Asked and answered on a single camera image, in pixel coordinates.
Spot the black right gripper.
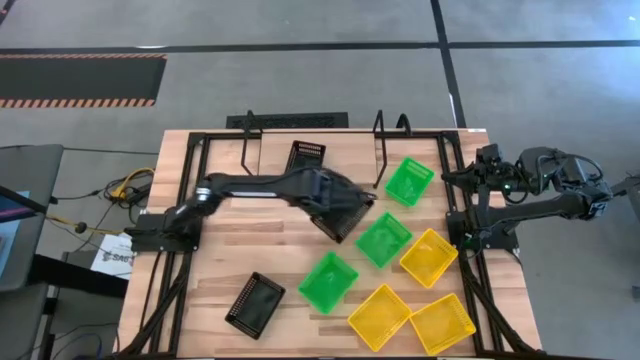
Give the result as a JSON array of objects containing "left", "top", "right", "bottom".
[{"left": 442, "top": 162, "right": 519, "bottom": 196}]

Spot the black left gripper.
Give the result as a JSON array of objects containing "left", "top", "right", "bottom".
[{"left": 294, "top": 167, "right": 377, "bottom": 214}]

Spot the black plastic slotted basket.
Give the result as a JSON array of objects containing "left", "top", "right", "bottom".
[
  {"left": 308, "top": 192, "right": 377, "bottom": 245},
  {"left": 224, "top": 271, "right": 288, "bottom": 341},
  {"left": 283, "top": 139, "right": 328, "bottom": 174}
]

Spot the green plastic slotted basket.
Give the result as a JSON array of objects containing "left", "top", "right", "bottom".
[
  {"left": 297, "top": 250, "right": 360, "bottom": 316},
  {"left": 383, "top": 156, "right": 436, "bottom": 208},
  {"left": 354, "top": 211, "right": 414, "bottom": 270}
]

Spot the yellow plastic slotted basket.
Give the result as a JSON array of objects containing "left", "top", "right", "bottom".
[
  {"left": 347, "top": 283, "right": 413, "bottom": 353},
  {"left": 409, "top": 292, "right": 477, "bottom": 357},
  {"left": 399, "top": 228, "right": 459, "bottom": 290}
]

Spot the black perforated floor grate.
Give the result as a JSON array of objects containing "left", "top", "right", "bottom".
[{"left": 225, "top": 111, "right": 350, "bottom": 130}]

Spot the black metal stand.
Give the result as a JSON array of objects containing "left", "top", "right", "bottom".
[{"left": 610, "top": 173, "right": 640, "bottom": 221}]

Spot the white printed paper sheet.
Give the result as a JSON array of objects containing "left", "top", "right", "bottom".
[{"left": 91, "top": 232, "right": 136, "bottom": 281}]

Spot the black desk beam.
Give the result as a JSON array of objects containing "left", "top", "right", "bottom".
[{"left": 29, "top": 253, "right": 130, "bottom": 300}]

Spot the black hazard striped floor mat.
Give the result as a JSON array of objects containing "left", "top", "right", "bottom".
[{"left": 0, "top": 53, "right": 168, "bottom": 109}]

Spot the gray side table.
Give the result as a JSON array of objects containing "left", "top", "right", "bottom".
[{"left": 0, "top": 143, "right": 65, "bottom": 294}]

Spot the blue panel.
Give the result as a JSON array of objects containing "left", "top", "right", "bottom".
[{"left": 0, "top": 190, "right": 31, "bottom": 279}]

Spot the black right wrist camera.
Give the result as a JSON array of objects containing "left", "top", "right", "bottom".
[{"left": 473, "top": 143, "right": 503, "bottom": 166}]

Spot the black metal shelf side frame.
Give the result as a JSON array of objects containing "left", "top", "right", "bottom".
[
  {"left": 372, "top": 109, "right": 389, "bottom": 190},
  {"left": 239, "top": 109, "right": 266, "bottom": 177}
]

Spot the black aluminium table frame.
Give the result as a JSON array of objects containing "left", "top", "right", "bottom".
[{"left": 114, "top": 129, "right": 544, "bottom": 359}]

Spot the black cable bundle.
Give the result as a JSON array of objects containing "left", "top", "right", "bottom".
[{"left": 49, "top": 175, "right": 154, "bottom": 251}]

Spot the yellow cable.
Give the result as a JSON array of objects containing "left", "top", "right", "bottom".
[{"left": 47, "top": 167, "right": 156, "bottom": 236}]

